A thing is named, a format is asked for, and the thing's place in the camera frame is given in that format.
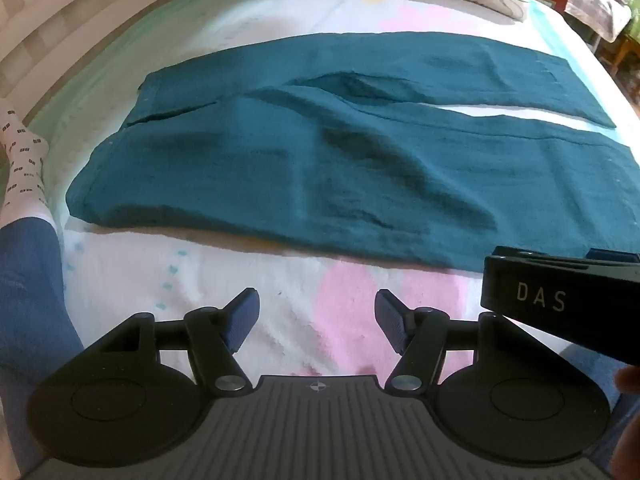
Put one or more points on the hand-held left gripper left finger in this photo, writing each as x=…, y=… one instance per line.
x=245, y=317

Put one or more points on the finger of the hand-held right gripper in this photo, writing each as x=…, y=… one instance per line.
x=612, y=256

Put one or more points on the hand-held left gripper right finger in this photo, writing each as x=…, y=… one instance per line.
x=392, y=320

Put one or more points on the teal pants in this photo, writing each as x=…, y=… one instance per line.
x=350, y=160

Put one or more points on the person's right hand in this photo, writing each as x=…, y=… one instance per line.
x=631, y=384

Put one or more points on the wooden stool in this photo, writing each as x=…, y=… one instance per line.
x=625, y=52

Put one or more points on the person's left leg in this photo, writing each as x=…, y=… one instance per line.
x=30, y=300

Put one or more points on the green cloth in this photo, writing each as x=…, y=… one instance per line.
x=632, y=25

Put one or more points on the grey patterned cloth pile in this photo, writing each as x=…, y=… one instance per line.
x=597, y=0

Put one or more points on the white patterned sock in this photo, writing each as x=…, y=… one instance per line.
x=22, y=160

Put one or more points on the wooden bed frame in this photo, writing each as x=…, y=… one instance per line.
x=45, y=25

